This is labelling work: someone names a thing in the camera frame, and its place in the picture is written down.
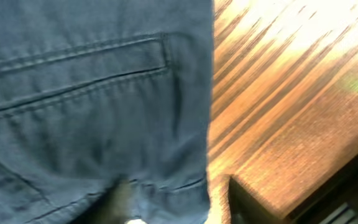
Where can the dark navy blue shorts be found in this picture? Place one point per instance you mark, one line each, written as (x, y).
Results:
(104, 110)

